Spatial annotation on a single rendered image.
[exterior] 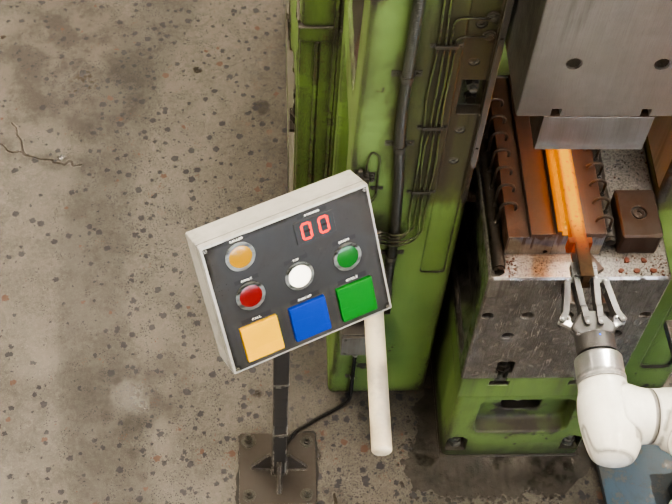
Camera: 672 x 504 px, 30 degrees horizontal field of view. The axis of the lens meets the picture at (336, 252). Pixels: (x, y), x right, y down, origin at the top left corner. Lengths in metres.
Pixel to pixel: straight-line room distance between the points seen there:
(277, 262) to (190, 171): 1.55
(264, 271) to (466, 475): 1.24
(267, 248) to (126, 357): 1.28
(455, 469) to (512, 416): 0.22
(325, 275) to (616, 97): 0.62
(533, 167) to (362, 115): 0.43
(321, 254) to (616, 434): 0.62
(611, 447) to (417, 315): 0.94
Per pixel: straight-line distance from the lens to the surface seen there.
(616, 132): 2.32
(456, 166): 2.58
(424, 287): 2.97
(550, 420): 3.30
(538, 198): 2.61
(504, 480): 3.38
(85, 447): 3.40
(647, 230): 2.63
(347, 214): 2.32
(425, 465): 3.36
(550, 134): 2.29
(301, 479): 3.32
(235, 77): 4.05
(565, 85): 2.19
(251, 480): 3.32
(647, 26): 2.11
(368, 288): 2.40
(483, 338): 2.79
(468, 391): 3.02
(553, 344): 2.85
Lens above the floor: 3.07
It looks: 57 degrees down
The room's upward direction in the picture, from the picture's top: 5 degrees clockwise
